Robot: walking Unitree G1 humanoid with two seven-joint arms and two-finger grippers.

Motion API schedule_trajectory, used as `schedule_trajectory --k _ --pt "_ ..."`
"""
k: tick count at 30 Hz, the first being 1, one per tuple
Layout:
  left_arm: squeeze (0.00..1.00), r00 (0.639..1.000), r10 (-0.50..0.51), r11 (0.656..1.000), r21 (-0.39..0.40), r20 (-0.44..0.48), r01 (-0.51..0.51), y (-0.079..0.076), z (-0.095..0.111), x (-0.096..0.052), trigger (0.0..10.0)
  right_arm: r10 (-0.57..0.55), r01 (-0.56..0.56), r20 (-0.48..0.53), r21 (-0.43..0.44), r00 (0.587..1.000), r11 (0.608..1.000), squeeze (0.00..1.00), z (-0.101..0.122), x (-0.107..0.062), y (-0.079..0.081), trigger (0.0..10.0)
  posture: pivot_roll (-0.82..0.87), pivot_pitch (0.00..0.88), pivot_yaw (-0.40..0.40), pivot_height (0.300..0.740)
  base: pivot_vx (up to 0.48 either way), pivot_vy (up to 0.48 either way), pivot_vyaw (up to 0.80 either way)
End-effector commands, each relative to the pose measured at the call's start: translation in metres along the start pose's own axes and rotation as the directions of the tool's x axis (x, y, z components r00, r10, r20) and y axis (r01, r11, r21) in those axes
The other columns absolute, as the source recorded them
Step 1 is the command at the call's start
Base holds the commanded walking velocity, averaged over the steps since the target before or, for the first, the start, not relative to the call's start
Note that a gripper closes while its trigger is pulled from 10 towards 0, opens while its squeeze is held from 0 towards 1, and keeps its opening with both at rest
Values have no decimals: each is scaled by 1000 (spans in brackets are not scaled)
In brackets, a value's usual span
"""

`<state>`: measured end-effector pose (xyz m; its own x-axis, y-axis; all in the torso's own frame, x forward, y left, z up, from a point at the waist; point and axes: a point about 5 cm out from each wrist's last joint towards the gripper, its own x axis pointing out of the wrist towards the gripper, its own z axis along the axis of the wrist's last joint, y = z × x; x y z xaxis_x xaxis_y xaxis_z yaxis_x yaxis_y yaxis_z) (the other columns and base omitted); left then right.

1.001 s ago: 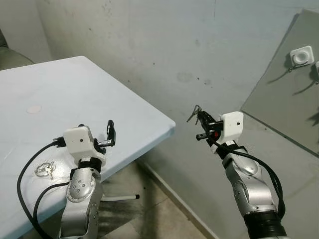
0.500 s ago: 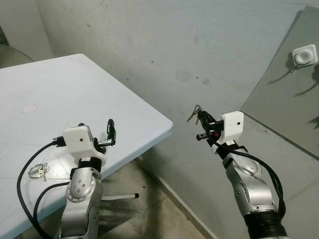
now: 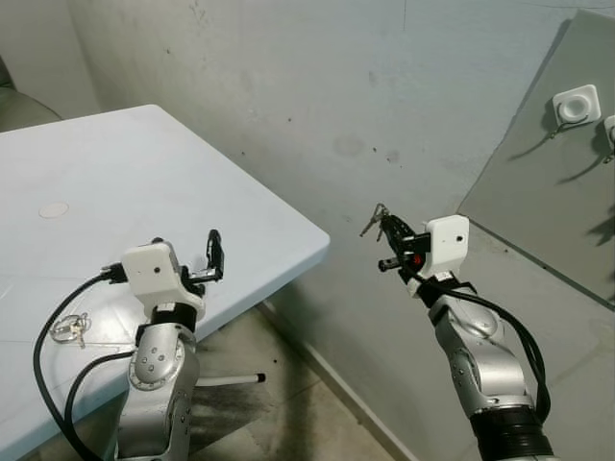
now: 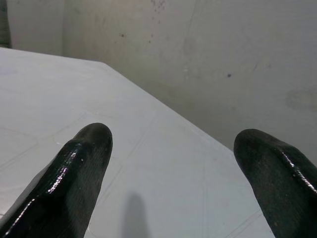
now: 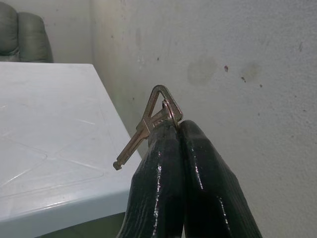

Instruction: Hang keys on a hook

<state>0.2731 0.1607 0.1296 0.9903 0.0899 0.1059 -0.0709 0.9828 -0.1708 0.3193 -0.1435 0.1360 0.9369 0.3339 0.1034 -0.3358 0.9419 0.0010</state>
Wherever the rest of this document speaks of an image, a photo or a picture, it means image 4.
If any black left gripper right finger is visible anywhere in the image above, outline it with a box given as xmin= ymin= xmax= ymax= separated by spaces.
xmin=233 ymin=128 xmax=317 ymax=238

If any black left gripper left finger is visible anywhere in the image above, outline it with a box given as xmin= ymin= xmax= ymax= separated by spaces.
xmin=0 ymin=122 xmax=113 ymax=238

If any white plastic folding table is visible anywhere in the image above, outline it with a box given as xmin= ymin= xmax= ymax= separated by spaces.
xmin=0 ymin=47 xmax=276 ymax=238

